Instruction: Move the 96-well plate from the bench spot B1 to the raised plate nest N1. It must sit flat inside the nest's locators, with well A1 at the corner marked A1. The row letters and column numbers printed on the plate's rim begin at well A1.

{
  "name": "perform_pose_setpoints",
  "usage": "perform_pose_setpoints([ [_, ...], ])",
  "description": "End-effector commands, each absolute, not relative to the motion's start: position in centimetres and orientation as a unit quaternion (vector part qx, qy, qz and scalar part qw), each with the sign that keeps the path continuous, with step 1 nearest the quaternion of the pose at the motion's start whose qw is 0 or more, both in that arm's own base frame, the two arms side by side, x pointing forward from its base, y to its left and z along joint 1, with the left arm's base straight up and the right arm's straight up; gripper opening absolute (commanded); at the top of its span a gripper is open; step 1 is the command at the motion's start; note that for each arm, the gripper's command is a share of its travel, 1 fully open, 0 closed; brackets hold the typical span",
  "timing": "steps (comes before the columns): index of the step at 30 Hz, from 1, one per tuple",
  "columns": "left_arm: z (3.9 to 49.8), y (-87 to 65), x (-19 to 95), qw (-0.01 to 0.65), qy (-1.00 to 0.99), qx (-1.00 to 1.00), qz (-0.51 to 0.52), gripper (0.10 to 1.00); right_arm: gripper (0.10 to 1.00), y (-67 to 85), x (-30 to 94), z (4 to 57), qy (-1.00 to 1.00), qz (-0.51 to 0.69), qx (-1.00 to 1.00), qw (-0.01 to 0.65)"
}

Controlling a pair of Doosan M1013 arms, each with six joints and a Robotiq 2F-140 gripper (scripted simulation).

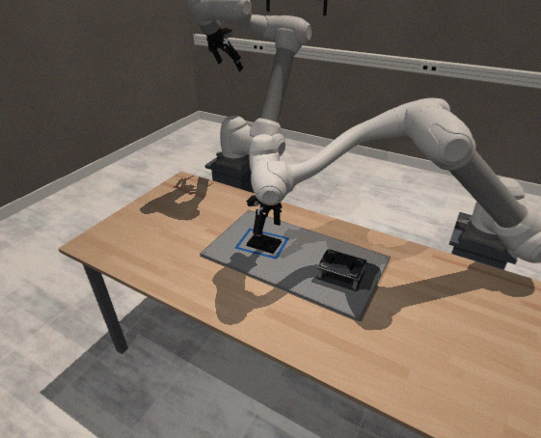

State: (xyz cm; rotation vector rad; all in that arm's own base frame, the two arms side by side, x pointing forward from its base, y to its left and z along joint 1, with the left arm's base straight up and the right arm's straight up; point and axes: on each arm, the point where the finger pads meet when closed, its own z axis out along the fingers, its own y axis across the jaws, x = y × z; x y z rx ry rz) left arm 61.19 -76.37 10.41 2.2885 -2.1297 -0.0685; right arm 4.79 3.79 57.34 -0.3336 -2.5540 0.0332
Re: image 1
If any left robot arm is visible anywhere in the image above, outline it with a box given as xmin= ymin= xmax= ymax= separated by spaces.
xmin=246 ymin=98 xmax=541 ymax=263

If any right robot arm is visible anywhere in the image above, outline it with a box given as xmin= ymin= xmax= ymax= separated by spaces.
xmin=185 ymin=0 xmax=311 ymax=171

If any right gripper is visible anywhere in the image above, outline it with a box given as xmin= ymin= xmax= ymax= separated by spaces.
xmin=206 ymin=27 xmax=243 ymax=71

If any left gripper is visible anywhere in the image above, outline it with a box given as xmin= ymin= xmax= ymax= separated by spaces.
xmin=253 ymin=200 xmax=282 ymax=247

